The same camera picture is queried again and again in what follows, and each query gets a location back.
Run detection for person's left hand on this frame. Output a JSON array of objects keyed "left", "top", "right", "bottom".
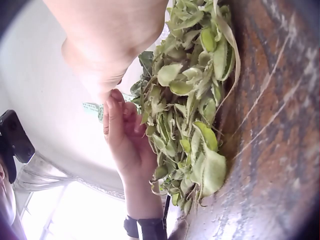
[{"left": 103, "top": 89, "right": 163, "bottom": 220}]

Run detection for person's right hand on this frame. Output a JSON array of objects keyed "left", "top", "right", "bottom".
[{"left": 42, "top": 0, "right": 173, "bottom": 101}]

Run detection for person's right fingers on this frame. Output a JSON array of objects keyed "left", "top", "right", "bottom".
[{"left": 86, "top": 74, "right": 123, "bottom": 101}]

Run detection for person's left thumb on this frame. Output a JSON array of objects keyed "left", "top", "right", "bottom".
[{"left": 103, "top": 99, "right": 112, "bottom": 140}]

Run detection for person's left index finger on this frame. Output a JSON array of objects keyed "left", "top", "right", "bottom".
[{"left": 109, "top": 89, "right": 125, "bottom": 108}]

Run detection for person's left ring finger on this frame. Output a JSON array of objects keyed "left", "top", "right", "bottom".
[{"left": 132, "top": 121, "right": 147, "bottom": 139}]

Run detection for person's left middle finger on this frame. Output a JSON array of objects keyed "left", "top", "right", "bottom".
[{"left": 123, "top": 101, "right": 138, "bottom": 120}]

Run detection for green printed paper slip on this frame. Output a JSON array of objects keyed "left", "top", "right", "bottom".
[{"left": 82, "top": 101, "right": 105, "bottom": 123}]

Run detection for dark green leaves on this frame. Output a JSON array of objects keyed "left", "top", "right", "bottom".
[{"left": 130, "top": 51, "right": 154, "bottom": 101}]

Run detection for pile of pale green pods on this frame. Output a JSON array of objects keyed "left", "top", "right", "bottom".
[{"left": 130, "top": 0, "right": 237, "bottom": 216}]

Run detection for black wrist band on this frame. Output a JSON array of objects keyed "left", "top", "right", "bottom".
[{"left": 123, "top": 214, "right": 168, "bottom": 239}]

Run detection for bright window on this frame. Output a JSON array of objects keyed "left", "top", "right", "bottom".
[{"left": 15, "top": 180, "right": 130, "bottom": 240}]

